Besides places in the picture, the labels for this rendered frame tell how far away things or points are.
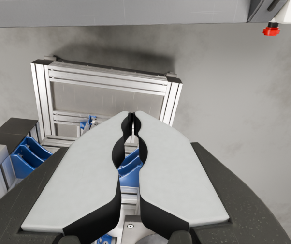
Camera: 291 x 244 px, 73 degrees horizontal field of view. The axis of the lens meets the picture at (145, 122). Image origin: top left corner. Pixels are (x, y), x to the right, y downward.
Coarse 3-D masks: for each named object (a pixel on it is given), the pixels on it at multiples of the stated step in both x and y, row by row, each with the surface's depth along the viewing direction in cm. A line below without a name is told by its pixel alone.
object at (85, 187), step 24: (120, 120) 11; (72, 144) 9; (96, 144) 9; (120, 144) 10; (72, 168) 8; (96, 168) 8; (48, 192) 7; (72, 192) 7; (96, 192) 7; (120, 192) 8; (48, 216) 6; (72, 216) 6; (96, 216) 6
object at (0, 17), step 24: (0, 0) 30; (24, 0) 30; (48, 0) 30; (72, 0) 30; (96, 0) 31; (120, 0) 31; (144, 0) 31; (168, 0) 31; (192, 0) 31; (216, 0) 31; (240, 0) 31; (0, 24) 32; (24, 24) 32; (48, 24) 32; (72, 24) 32; (96, 24) 32; (120, 24) 33; (144, 24) 33; (168, 24) 33
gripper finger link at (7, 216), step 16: (48, 160) 8; (32, 176) 7; (48, 176) 7; (16, 192) 7; (32, 192) 7; (0, 208) 6; (16, 208) 6; (0, 224) 6; (16, 224) 6; (0, 240) 5; (16, 240) 5; (32, 240) 5; (48, 240) 5
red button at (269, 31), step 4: (268, 24) 47; (272, 24) 46; (276, 24) 46; (264, 28) 49; (268, 28) 47; (272, 28) 46; (276, 28) 46; (264, 32) 48; (268, 32) 47; (272, 32) 46; (276, 32) 46
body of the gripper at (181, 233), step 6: (174, 234) 5; (180, 234) 5; (186, 234) 5; (60, 240) 5; (66, 240) 5; (72, 240) 5; (78, 240) 5; (174, 240) 5; (180, 240) 5; (186, 240) 5
